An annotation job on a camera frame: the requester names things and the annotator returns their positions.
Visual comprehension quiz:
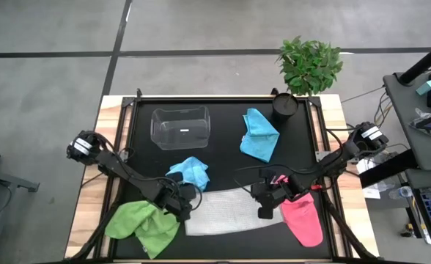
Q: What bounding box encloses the cyan microfiber towel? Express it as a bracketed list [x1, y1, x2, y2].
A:
[239, 108, 281, 164]

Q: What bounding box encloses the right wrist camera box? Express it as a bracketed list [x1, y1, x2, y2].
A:
[262, 168, 277, 184]

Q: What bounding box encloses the white paper sheet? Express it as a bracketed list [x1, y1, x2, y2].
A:
[356, 158, 383, 199]

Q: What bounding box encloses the pink microfiber towel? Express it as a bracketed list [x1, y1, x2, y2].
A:
[270, 175, 324, 248]

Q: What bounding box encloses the grey side desk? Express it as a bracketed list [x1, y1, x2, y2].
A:
[382, 71, 431, 264]

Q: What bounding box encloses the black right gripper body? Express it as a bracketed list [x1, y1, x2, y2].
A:
[251, 181, 292, 208]

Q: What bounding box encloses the white waffle microfiber towel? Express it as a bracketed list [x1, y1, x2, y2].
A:
[184, 187, 284, 237]

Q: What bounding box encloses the small teal box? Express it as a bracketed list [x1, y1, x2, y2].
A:
[416, 79, 431, 96]

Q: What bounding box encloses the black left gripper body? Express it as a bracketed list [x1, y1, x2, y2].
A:
[155, 181, 199, 214]

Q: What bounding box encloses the clear plastic bin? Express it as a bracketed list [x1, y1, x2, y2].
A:
[150, 106, 212, 151]

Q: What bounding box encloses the green leafy plant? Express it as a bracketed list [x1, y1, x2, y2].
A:
[276, 35, 344, 97]

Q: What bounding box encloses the grey metal stand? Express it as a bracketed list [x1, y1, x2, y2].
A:
[0, 164, 40, 194]

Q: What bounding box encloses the clear water bottle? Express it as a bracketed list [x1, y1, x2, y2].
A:
[388, 186, 414, 201]

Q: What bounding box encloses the black plant pot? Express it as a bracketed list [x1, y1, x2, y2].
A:
[272, 92, 300, 124]

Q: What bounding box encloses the green microfiber towel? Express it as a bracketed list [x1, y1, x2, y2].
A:
[104, 199, 181, 260]

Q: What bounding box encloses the black metal table frame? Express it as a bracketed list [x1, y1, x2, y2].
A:
[67, 87, 380, 264]

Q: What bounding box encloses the black round post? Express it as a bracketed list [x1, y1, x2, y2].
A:
[398, 36, 431, 86]

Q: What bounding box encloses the light blue microfiber towel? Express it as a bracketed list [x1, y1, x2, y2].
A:
[165, 156, 211, 193]

